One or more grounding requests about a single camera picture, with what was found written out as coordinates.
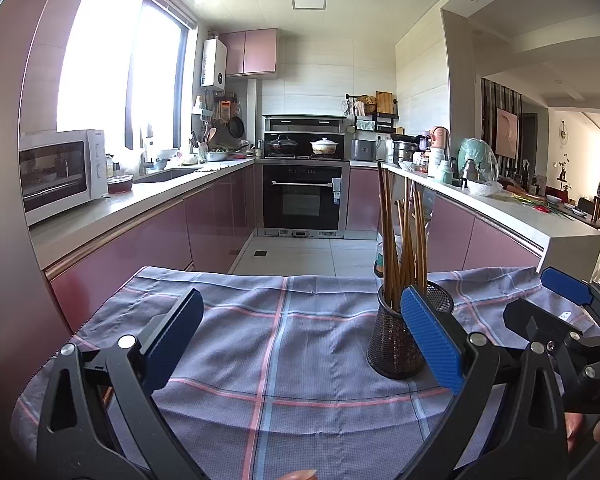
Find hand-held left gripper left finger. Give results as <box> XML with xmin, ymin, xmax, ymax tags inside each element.
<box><xmin>34</xmin><ymin>287</ymin><xmax>204</xmax><ymax>480</ymax></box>

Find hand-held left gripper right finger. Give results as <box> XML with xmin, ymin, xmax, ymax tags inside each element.
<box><xmin>400</xmin><ymin>285</ymin><xmax>573</xmax><ymax>480</ymax></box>

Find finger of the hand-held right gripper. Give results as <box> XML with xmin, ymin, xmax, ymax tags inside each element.
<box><xmin>540</xmin><ymin>266</ymin><xmax>600</xmax><ymax>321</ymax></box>
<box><xmin>503</xmin><ymin>299</ymin><xmax>600</xmax><ymax>386</ymax></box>

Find black mesh holder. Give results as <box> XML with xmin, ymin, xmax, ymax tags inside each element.
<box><xmin>367</xmin><ymin>280</ymin><xmax>455</xmax><ymax>380</ymax></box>

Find bunch of wooden chopsticks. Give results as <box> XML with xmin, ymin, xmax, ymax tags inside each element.
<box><xmin>376</xmin><ymin>161</ymin><xmax>429</xmax><ymax>306</ymax></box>

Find person's right hand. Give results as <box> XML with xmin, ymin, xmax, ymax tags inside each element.
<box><xmin>565</xmin><ymin>411</ymin><xmax>600</xmax><ymax>456</ymax></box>

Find grey-blue plaid cloth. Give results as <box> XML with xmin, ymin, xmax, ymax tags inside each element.
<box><xmin>10</xmin><ymin>266</ymin><xmax>596</xmax><ymax>480</ymax></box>

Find pink base cabinets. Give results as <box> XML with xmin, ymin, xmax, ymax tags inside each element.
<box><xmin>45</xmin><ymin>165</ymin><xmax>261</xmax><ymax>331</ymax></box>
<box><xmin>346</xmin><ymin>167</ymin><xmax>543</xmax><ymax>273</ymax></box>

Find white bowl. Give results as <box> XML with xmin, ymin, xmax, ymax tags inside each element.
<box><xmin>466</xmin><ymin>180</ymin><xmax>503</xmax><ymax>197</ymax></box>

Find dark red lidded bowl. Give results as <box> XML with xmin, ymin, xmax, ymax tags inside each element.
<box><xmin>106</xmin><ymin>174</ymin><xmax>134</xmax><ymax>195</ymax></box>

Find kitchen sink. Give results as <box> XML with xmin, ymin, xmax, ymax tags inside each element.
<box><xmin>132</xmin><ymin>167</ymin><xmax>198</xmax><ymax>183</ymax></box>

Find steel faucet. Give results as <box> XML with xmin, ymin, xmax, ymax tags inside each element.
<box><xmin>139</xmin><ymin>132</ymin><xmax>153</xmax><ymax>176</ymax></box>

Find black built-in oven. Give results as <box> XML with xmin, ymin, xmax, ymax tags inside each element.
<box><xmin>262</xmin><ymin>164</ymin><xmax>343</xmax><ymax>231</ymax></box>

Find silver rice cooker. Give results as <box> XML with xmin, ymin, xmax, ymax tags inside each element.
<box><xmin>351</xmin><ymin>138</ymin><xmax>377</xmax><ymax>162</ymax></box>

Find white microwave oven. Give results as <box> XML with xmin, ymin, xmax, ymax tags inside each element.
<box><xmin>19</xmin><ymin>129</ymin><xmax>109</xmax><ymax>226</ymax></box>

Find white casserole pot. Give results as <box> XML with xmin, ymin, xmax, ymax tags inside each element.
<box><xmin>310</xmin><ymin>136</ymin><xmax>340</xmax><ymax>156</ymax></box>

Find black lidded pot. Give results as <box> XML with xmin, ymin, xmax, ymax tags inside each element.
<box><xmin>269</xmin><ymin>133</ymin><xmax>300</xmax><ymax>155</ymax></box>

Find black range hood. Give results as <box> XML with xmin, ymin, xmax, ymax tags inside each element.
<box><xmin>263</xmin><ymin>115</ymin><xmax>348</xmax><ymax>133</ymax></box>

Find white water heater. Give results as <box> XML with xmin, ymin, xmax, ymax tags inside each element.
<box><xmin>201</xmin><ymin>39</ymin><xmax>228</xmax><ymax>88</ymax></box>

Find large kitchen window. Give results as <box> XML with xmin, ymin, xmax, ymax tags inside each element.
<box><xmin>56</xmin><ymin>0</ymin><xmax>197</xmax><ymax>151</ymax></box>

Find framed wall picture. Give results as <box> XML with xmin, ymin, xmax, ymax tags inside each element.
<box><xmin>496</xmin><ymin>108</ymin><xmax>520</xmax><ymax>158</ymax></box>

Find black wall rack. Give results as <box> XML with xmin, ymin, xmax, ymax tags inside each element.
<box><xmin>345</xmin><ymin>92</ymin><xmax>400</xmax><ymax>133</ymax></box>

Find pink wall cabinet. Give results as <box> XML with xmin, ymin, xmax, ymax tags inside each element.
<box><xmin>219</xmin><ymin>28</ymin><xmax>278</xmax><ymax>77</ymax></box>

